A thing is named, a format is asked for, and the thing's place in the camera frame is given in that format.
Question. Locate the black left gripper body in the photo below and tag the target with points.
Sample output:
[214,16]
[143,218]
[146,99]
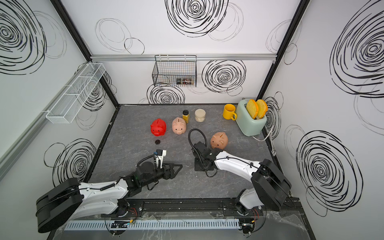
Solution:
[160,173]

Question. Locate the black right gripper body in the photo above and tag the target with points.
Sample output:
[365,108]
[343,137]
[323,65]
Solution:
[199,164]

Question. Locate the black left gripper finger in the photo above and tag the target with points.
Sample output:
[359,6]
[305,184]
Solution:
[172,174]
[176,168]

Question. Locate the dark pink piggy bank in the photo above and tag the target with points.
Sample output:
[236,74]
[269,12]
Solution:
[219,140]

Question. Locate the red piggy bank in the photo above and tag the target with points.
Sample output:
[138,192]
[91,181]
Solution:
[158,127]

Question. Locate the light pink piggy bank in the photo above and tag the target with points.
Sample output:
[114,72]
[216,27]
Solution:
[179,126]

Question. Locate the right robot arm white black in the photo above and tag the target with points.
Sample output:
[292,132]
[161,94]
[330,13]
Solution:
[270,186]

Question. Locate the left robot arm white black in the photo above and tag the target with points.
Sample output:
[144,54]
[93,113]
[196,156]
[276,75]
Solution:
[72,200]

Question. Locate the yellow spice jar black lid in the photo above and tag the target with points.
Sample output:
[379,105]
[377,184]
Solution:
[186,116]

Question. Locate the yellow mug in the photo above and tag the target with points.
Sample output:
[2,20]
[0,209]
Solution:
[229,112]

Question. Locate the mint green toaster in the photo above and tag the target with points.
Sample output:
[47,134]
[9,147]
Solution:
[247,125]

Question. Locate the yellow toast slice left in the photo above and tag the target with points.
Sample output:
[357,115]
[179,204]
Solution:
[252,108]

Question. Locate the yellow toast slice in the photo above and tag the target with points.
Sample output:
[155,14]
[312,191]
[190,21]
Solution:
[252,108]
[263,108]

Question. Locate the yellow toast slice right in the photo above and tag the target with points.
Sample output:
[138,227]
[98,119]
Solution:
[263,108]

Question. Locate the small items in basket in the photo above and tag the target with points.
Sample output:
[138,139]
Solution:
[184,81]

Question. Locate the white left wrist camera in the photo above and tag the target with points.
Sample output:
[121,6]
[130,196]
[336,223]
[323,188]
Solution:
[159,158]

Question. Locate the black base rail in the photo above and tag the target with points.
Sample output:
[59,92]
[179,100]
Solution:
[135,208]

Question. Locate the white slotted cable duct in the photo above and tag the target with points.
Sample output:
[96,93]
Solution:
[116,225]

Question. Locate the black wire basket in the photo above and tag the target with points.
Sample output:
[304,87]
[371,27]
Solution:
[165,73]

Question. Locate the white wire shelf basket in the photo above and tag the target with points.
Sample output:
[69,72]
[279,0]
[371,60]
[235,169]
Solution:
[84,92]

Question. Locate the aluminium wall rail back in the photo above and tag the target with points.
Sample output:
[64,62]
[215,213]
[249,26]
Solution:
[183,57]

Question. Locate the aluminium wall rail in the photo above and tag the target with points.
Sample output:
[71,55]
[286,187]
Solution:
[11,156]
[183,57]

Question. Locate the aluminium wall rail left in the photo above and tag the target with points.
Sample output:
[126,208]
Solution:
[11,156]

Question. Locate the black corner frame post left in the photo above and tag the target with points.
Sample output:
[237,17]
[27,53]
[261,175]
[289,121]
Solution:
[66,19]

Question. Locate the black corner frame post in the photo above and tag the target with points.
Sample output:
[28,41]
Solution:
[302,7]
[66,19]

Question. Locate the black corner frame post right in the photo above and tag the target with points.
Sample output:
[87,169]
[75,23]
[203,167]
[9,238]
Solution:
[302,7]

